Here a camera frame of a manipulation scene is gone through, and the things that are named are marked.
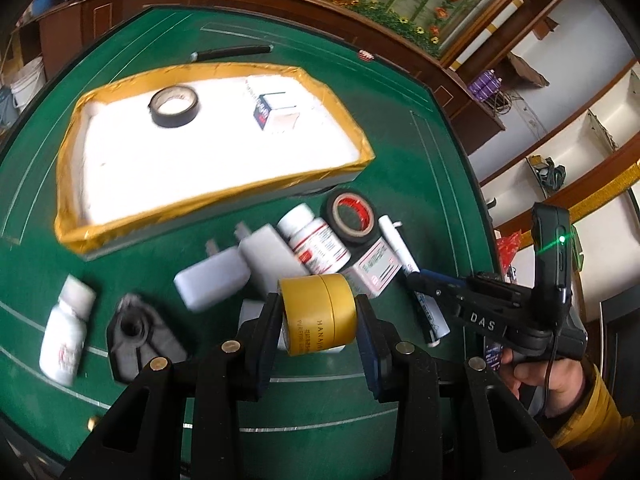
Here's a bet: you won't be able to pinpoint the black tape roll red core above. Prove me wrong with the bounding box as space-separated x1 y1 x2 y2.
320 190 377 247

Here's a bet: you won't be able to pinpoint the black plastic part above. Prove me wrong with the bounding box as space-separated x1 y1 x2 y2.
106 292 190 386

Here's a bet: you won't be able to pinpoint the black pen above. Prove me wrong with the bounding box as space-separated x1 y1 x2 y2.
190 44 274 62

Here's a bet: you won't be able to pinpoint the white plastic bottle white cap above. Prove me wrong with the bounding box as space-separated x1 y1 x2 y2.
39 275 97 387

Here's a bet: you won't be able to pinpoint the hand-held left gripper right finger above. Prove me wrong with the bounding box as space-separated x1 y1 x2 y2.
352 295 574 480

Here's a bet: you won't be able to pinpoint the gold round jar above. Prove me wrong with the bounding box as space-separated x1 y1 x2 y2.
276 273 359 358

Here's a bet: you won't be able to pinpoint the white pill bottle red label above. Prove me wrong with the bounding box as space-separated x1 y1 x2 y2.
276 204 352 277

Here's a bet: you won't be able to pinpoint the person's right hand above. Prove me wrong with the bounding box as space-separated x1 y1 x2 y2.
500 347 587 419

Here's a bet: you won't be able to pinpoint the black tape roll white core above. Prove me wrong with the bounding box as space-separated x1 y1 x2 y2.
149 86 201 128

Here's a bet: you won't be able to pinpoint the white marker pen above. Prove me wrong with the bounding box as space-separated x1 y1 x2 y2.
377 215 451 347

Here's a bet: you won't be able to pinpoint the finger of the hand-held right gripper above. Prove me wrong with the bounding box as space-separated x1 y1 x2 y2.
406 274 464 317
419 269 474 292

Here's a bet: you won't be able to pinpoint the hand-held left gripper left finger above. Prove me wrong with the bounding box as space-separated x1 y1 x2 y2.
60 292 284 480

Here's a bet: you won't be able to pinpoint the white medicine box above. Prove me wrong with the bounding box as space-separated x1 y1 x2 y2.
342 237 403 298

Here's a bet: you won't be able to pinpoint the red plastic bag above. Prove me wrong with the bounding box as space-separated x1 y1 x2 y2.
495 230 522 272

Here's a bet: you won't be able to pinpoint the purple bottles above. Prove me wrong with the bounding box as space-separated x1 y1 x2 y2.
467 69 504 104

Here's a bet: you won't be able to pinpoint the small blue white carton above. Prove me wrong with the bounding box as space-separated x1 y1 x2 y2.
251 91 301 133

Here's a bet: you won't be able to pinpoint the white foam box gold tape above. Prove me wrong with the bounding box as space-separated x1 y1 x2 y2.
54 62 376 261

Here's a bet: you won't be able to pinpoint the white bucket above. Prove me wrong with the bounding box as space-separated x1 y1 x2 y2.
9 56 48 112

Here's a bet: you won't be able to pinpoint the flat white carton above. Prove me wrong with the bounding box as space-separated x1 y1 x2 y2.
244 76 273 111

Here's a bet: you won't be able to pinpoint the white paper roll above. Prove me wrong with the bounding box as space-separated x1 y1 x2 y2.
449 0 527 72

